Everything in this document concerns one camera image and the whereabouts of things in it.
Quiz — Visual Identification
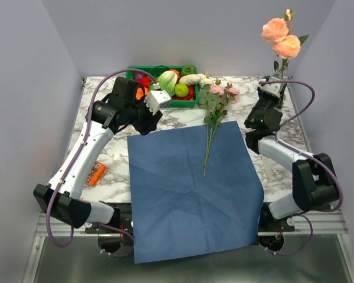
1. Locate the beige toy potato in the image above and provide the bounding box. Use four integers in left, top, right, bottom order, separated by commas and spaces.
178, 74, 201, 86

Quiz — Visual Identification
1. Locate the green toy lime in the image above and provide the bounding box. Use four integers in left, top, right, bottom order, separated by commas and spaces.
174, 83, 189, 98

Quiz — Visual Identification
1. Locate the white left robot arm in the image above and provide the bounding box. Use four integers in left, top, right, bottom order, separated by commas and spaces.
33, 77, 171, 233

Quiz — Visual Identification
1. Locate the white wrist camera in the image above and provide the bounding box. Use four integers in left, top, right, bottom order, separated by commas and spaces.
259, 76, 287, 97
144, 90, 172, 115

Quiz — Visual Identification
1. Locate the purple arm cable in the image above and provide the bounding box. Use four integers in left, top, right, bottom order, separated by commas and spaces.
259, 80, 345, 256
45, 68, 162, 258

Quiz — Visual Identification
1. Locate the aluminium frame rail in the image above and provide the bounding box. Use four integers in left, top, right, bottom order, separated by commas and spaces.
35, 210, 348, 237

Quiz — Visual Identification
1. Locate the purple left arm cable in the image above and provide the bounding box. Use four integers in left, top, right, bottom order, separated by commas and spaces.
45, 68, 162, 258

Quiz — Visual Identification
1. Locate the pink artificial flower bouquet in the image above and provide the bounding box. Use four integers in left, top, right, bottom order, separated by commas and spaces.
198, 79, 239, 176

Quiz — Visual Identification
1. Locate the blue wrapping paper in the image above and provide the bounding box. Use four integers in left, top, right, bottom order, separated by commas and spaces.
127, 121, 264, 264

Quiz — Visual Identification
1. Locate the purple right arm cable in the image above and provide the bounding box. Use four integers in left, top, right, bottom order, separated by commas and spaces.
259, 80, 345, 256

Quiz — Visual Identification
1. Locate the orange toy fruit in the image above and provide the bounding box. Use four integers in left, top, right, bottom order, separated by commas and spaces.
136, 87, 149, 100

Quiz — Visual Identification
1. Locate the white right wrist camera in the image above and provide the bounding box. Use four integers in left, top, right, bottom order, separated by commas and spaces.
259, 76, 287, 97

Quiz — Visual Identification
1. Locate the orange toy carrot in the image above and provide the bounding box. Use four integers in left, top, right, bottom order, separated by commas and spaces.
170, 68, 181, 80

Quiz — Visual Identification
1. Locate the orange snack box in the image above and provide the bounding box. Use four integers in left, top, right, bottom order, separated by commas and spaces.
61, 159, 107, 187

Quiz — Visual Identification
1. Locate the purple toy onion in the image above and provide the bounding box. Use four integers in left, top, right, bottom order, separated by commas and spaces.
133, 71, 146, 81

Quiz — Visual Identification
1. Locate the red toy pepper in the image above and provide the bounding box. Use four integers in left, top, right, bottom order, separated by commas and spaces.
139, 77, 153, 88

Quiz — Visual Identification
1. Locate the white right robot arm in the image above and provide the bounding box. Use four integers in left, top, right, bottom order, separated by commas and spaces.
244, 81, 343, 232

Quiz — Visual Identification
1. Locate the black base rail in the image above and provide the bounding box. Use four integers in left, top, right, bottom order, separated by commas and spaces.
48, 202, 310, 246

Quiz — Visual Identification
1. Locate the green toy cabbage leaf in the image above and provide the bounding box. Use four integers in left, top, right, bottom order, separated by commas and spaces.
157, 70, 178, 97

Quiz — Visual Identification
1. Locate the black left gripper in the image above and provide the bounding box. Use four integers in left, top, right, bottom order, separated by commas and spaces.
124, 95, 163, 136

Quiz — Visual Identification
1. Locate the peach artificial rose stem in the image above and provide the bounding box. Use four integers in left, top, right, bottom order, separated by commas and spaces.
261, 9, 309, 78

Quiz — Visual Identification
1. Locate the red toy chili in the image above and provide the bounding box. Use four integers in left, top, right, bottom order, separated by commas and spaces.
172, 85, 195, 101

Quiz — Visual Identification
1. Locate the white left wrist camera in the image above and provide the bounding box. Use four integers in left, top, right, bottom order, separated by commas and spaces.
144, 90, 172, 115

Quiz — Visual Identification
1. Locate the green plastic basket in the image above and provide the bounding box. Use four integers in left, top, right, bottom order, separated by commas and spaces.
128, 65, 199, 108

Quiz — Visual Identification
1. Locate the green toy bell pepper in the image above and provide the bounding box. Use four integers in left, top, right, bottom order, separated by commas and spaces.
180, 65, 196, 77

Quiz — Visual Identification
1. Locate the beige printed ribbon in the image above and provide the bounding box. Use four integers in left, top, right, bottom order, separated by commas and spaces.
261, 156, 272, 187

